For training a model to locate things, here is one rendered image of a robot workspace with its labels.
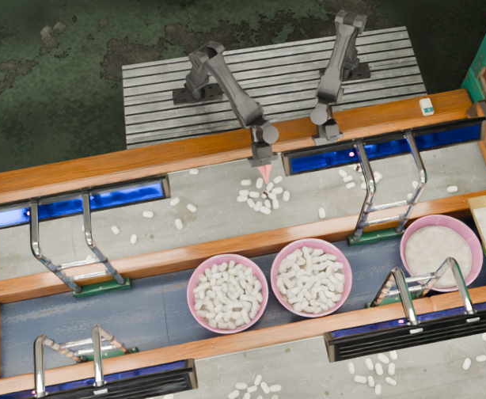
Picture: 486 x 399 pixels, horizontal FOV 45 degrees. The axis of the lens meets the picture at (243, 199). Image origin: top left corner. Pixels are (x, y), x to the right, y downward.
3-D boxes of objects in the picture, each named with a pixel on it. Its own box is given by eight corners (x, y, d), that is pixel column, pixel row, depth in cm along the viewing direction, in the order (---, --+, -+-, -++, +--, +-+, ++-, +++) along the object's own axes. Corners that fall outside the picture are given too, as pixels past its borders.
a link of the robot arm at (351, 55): (351, 72, 229) (358, 27, 197) (335, 68, 230) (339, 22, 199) (356, 58, 230) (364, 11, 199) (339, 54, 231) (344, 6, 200)
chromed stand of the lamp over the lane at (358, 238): (336, 199, 215) (350, 136, 175) (389, 189, 216) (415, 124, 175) (348, 247, 208) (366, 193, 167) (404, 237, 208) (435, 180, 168)
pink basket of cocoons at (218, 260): (185, 270, 207) (181, 261, 198) (260, 256, 208) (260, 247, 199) (196, 345, 196) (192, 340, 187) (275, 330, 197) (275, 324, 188)
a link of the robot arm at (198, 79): (207, 85, 230) (218, 55, 198) (193, 94, 229) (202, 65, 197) (198, 72, 230) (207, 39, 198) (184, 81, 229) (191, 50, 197)
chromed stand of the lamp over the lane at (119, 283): (72, 248, 213) (24, 195, 172) (127, 237, 213) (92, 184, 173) (75, 298, 205) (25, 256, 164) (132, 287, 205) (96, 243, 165)
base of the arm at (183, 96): (222, 87, 229) (219, 72, 232) (170, 94, 229) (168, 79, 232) (223, 98, 237) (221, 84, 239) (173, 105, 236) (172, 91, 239)
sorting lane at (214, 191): (-7, 207, 216) (-10, 205, 214) (474, 119, 221) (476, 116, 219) (-7, 286, 203) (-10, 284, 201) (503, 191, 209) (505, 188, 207)
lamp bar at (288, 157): (279, 155, 183) (279, 143, 176) (475, 119, 185) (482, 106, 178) (285, 177, 179) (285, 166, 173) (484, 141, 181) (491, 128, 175)
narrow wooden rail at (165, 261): (1, 290, 209) (-13, 282, 199) (497, 198, 215) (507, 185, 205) (1, 305, 207) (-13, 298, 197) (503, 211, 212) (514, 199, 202)
